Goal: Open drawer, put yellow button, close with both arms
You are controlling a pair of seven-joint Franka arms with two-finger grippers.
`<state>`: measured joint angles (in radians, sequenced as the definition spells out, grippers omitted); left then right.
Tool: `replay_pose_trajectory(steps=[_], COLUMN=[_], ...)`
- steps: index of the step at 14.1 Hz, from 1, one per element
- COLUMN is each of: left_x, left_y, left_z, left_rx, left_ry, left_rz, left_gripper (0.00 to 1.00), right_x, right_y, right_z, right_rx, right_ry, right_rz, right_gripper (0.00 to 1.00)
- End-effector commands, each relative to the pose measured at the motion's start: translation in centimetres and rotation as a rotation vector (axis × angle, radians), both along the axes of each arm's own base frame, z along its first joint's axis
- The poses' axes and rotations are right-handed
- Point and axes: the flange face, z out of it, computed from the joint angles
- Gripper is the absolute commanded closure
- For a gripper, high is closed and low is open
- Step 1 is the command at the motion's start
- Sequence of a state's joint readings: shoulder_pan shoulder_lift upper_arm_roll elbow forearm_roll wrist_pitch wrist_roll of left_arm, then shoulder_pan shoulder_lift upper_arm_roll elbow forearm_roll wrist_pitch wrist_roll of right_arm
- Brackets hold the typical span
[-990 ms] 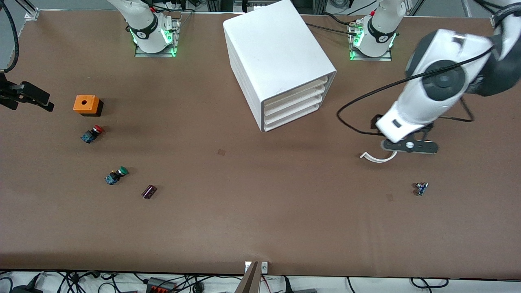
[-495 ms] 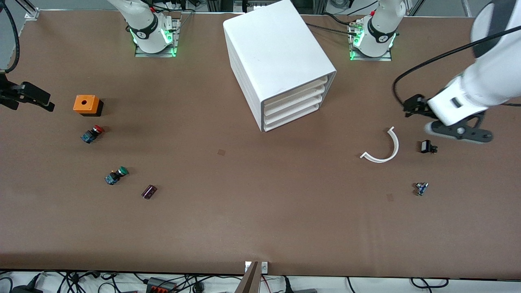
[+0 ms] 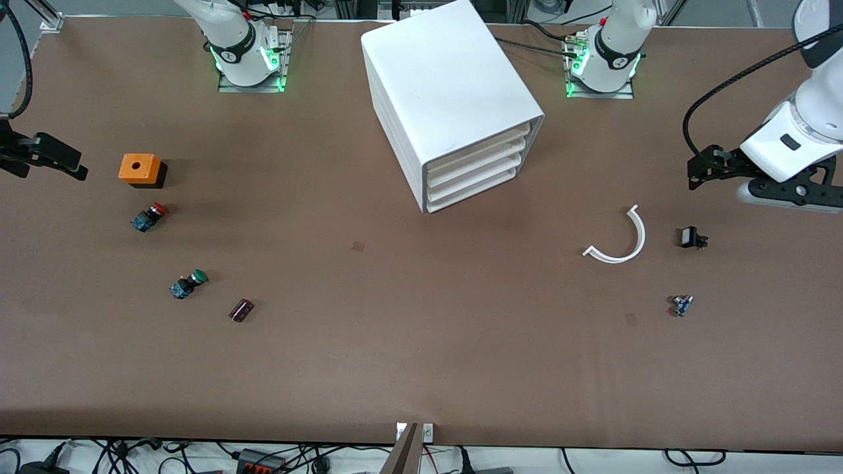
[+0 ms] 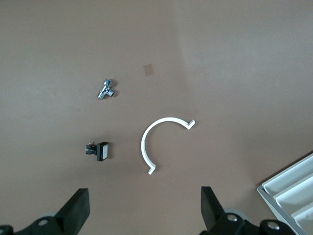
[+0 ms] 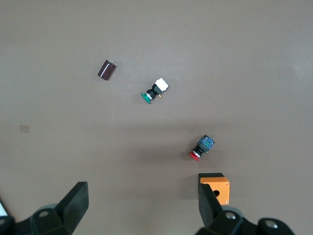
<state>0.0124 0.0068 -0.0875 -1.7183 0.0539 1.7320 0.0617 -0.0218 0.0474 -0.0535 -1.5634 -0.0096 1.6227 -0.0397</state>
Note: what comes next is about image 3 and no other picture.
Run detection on black floor cable loop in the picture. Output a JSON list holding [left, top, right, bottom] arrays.
[[664, 449, 726, 469]]

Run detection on aluminium corner post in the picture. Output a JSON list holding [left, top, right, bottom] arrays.
[[26, 0, 65, 32]]

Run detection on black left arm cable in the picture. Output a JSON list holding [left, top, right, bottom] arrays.
[[682, 26, 843, 159]]

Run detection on tangled black floor cables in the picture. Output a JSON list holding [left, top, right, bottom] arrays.
[[0, 438, 231, 474]]

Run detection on green push button switch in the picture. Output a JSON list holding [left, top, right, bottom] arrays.
[[169, 269, 209, 300]]

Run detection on aluminium profile post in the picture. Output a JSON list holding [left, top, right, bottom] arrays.
[[381, 423, 422, 474]]

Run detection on white curved plastic strip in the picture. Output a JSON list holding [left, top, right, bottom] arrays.
[[583, 205, 647, 264]]

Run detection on black base cables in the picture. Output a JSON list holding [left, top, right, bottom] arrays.
[[494, 20, 584, 61]]

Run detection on orange box with hole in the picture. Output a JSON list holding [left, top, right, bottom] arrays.
[[119, 153, 168, 190]]

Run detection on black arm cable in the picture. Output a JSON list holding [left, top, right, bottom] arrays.
[[0, 0, 34, 120], [682, 26, 843, 159]]

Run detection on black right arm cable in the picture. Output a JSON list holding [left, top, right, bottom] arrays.
[[0, 0, 34, 120]]

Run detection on dark grey power strip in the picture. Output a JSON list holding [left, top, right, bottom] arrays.
[[236, 448, 288, 474]]

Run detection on white metal mounting bracket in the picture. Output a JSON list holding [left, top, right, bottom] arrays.
[[395, 423, 435, 443]]

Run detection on red push button switch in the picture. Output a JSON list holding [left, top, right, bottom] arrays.
[[130, 202, 169, 232]]

